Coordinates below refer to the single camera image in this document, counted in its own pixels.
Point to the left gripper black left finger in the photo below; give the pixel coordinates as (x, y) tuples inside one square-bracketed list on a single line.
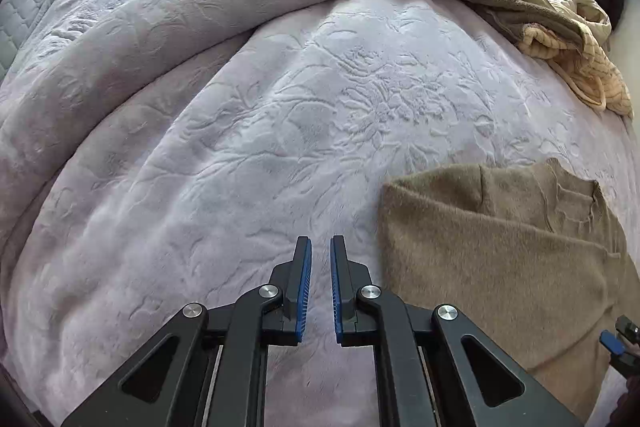
[(207, 367)]

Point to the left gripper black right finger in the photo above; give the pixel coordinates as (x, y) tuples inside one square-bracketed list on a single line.
[(434, 367)]

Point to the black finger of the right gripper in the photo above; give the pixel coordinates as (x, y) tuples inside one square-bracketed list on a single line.
[(619, 344)]

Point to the brown knit sweater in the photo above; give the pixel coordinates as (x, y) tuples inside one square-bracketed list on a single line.
[(532, 255)]

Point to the lavender embossed fleece bedspread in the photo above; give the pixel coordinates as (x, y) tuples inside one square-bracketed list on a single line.
[(133, 182)]

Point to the cream olive quilted blanket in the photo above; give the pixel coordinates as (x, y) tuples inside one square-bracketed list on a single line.
[(570, 36)]

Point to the folded lavender fleece blanket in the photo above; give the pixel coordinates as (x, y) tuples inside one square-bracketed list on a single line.
[(150, 31)]

